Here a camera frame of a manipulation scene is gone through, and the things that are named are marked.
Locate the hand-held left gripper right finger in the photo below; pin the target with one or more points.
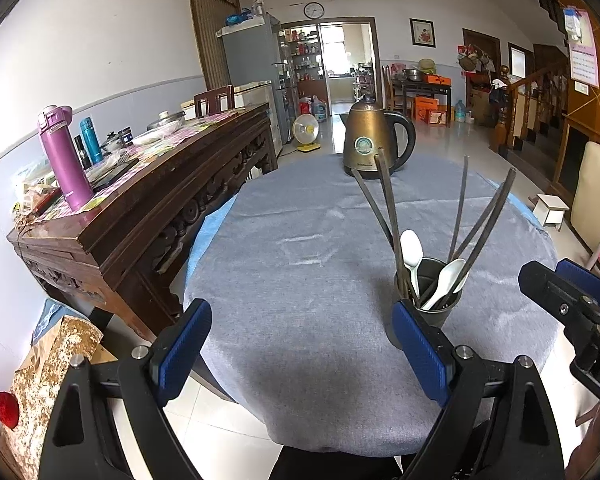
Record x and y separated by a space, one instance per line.
420 350

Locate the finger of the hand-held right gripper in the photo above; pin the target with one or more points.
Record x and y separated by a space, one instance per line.
550 290
582 276

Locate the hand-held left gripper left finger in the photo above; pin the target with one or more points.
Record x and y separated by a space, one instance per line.
185 345

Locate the metal utensil holder cup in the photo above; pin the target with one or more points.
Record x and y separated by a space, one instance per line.
432 330

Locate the white plastic spoon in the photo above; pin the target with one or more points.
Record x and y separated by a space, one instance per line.
411 250
450 272

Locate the person's right hand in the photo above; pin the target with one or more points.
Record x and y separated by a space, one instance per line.
587 455

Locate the small white stool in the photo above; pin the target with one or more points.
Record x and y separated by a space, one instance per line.
551 205

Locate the cream leather chair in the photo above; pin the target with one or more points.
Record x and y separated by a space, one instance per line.
595 190

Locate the grey tablecloth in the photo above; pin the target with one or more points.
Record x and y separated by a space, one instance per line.
305 310

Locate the gold patterned bag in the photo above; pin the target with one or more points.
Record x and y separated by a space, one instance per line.
50 375

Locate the carved dark wooden sideboard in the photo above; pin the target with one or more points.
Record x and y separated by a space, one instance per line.
145 210

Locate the wooden stair railing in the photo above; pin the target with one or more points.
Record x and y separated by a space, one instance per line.
525 105

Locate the black tray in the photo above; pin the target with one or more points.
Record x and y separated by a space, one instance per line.
112 171

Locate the red round ornament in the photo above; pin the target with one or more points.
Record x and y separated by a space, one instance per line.
5 410

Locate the blue water jug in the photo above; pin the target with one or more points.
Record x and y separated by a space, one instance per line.
320 110
459 111

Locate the orange and white box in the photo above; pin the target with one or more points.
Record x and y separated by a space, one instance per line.
437 118

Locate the bronze electric kettle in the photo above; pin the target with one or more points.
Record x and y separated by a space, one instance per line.
362 150

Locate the purple thermos bottle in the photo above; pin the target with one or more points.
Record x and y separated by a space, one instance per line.
67 170

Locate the white bowl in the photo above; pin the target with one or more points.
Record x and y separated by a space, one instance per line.
152 136

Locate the pink floral table mat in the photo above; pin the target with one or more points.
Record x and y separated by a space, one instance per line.
190 130

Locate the small lidded metal pot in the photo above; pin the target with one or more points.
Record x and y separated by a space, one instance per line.
111 142

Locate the black bottle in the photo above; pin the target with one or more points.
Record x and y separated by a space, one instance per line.
82 155

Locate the dark jar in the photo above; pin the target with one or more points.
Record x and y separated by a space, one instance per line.
125 137

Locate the tall orange box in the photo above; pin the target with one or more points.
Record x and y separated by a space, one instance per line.
425 107

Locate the teal thermos bottle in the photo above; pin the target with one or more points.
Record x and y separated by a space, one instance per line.
91 140

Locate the metal pot lid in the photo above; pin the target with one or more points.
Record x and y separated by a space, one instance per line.
166 120

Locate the flat orange box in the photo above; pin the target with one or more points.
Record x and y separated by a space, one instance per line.
437 80

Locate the wooden chair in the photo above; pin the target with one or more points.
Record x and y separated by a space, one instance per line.
214 100

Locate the round electric heater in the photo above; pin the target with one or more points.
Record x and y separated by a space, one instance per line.
306 130

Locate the metal basin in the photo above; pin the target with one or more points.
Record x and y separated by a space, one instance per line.
414 75

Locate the white chest freezer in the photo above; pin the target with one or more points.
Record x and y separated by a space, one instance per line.
257 97

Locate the framed flower picture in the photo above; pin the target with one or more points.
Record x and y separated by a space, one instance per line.
422 33

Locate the grey refrigerator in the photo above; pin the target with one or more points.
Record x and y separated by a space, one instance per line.
250 55

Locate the kitchen shelf with bottles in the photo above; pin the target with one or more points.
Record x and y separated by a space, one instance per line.
302 55

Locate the brown window blind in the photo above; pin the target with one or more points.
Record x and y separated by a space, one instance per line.
211 30

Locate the blue plastic bag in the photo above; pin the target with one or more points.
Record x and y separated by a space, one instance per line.
235 17

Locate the glass jar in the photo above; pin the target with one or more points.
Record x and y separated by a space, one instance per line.
258 8

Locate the wall calendar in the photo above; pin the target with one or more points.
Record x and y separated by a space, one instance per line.
582 60

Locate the round wall clock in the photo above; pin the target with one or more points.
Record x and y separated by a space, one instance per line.
314 10

